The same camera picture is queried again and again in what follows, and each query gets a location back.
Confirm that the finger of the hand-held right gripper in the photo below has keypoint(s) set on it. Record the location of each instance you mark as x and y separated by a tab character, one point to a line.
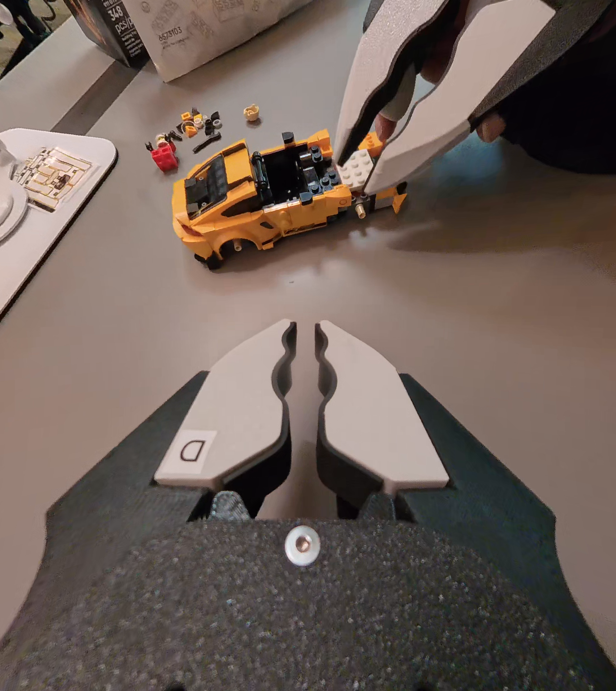
480	70
372	59

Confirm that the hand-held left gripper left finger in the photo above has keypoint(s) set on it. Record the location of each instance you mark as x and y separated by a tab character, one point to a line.
227	421

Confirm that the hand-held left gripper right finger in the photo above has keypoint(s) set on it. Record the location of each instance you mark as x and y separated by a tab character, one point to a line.
383	426

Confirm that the yellow lego car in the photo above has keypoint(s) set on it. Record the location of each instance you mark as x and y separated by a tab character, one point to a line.
216	183

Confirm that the person's right forearm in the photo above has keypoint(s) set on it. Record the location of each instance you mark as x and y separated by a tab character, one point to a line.
583	124

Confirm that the tan lego hair piece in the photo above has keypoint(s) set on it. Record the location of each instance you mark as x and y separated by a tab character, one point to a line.
252	112

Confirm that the pile of small lego pieces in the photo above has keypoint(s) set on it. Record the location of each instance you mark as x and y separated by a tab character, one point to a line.
200	121

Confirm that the black lego wrench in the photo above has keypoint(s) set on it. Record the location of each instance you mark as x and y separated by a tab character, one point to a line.
206	144

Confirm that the red lego minifigure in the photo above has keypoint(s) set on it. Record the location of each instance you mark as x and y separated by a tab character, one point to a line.
163	161

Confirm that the black lego box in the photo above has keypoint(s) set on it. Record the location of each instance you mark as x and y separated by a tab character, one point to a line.
102	27

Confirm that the lego sticker sheet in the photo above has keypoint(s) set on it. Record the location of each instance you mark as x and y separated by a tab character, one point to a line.
54	178

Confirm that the person's right hand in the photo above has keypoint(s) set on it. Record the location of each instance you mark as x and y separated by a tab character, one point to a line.
490	128

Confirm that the white printed paper bag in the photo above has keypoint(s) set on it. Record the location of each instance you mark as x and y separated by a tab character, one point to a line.
216	38

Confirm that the white book stand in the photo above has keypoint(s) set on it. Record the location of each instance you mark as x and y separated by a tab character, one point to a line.
43	259

